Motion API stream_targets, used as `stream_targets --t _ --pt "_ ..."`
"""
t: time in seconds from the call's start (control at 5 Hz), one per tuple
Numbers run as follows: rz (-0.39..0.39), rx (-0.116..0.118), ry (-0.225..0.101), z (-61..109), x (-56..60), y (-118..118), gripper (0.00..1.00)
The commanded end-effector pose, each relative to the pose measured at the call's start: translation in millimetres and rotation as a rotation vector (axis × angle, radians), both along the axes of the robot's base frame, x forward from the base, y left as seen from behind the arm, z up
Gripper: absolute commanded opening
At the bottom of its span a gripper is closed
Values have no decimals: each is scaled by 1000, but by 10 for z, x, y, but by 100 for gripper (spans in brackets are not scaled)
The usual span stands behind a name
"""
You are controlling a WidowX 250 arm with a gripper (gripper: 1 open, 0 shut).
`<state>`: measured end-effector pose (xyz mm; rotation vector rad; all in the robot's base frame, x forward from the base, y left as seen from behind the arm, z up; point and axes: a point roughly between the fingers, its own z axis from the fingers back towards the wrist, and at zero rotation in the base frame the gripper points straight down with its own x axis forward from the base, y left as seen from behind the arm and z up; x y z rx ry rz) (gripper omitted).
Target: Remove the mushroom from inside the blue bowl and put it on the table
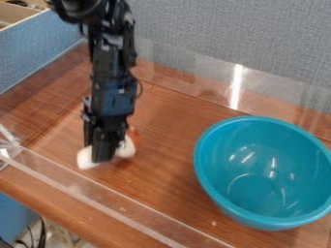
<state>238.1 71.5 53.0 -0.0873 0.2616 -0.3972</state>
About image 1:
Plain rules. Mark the blue plastic bowl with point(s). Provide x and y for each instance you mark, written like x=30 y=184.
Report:
x=265 y=170

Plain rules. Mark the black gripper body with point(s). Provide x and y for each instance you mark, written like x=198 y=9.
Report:
x=111 y=103

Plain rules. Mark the clear acrylic barrier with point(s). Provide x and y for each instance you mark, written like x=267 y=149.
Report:
x=35 y=104
x=235 y=86
x=121 y=208

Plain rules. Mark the white brown toy mushroom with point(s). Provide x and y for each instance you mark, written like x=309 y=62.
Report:
x=126 y=150

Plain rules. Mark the clear acrylic back barrier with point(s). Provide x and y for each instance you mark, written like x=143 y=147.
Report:
x=235 y=86

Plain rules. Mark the clear acrylic left barrier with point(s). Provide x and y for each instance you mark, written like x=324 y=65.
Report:
x=35 y=104

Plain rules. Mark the wooden shelf unit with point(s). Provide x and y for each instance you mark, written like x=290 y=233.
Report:
x=27 y=14

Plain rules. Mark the clear acrylic front barrier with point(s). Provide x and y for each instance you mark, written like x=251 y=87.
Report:
x=121 y=208

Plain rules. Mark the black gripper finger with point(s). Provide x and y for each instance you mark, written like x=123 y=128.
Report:
x=89 y=128
x=106 y=141

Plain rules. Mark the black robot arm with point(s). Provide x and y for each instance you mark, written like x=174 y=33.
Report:
x=106 y=23

